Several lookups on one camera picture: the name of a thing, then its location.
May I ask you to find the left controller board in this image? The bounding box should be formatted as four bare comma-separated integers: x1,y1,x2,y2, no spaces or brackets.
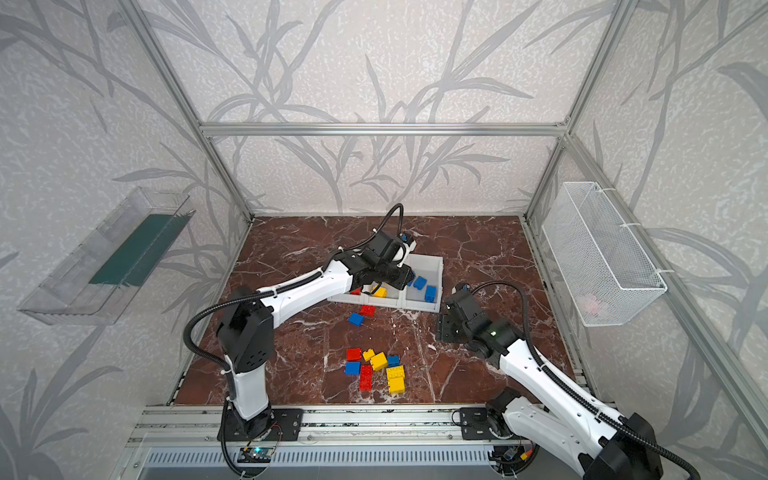
237,446,276,465

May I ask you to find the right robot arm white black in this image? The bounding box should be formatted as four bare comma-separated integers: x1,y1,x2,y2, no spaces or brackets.
439,282,700,479

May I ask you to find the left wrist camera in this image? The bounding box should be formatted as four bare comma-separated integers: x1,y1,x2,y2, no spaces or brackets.
400,232,416,251

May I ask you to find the white wire mesh basket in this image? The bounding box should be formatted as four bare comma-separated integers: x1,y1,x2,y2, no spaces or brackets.
542,181,667,327

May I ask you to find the red lego lower square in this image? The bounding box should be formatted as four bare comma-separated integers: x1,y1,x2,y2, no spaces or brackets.
346,348,362,362

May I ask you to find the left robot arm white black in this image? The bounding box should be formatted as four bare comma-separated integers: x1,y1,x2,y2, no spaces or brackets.
182,203,416,423

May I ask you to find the clear plastic wall tray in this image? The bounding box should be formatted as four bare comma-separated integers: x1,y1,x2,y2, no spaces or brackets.
18,187,195,326

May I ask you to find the right controller wiring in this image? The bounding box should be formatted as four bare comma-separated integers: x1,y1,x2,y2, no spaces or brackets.
488,443,538,464

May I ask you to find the red lego near bin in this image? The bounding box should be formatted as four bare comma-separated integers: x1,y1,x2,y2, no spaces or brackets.
359,305,376,318

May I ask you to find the white three-compartment sorting bin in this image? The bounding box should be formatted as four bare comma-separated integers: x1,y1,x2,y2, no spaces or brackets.
329,254,444,313

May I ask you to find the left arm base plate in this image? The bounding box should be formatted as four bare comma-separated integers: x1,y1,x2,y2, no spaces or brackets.
217,408,304,442

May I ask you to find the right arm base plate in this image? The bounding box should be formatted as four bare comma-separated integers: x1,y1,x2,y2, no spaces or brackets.
456,407,515,440

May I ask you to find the long red lego lower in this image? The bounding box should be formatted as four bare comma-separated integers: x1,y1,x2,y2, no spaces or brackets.
359,364,373,391

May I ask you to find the long yellow lego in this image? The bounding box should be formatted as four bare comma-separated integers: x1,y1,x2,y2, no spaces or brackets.
386,366,406,395

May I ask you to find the pink object in basket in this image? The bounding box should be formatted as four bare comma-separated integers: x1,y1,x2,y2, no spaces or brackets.
580,294,604,317

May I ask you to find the blue lego top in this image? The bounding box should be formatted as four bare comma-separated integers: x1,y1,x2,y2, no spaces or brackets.
348,313,364,326

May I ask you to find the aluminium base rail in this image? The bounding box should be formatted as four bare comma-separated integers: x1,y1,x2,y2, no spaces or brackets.
125,403,631,448

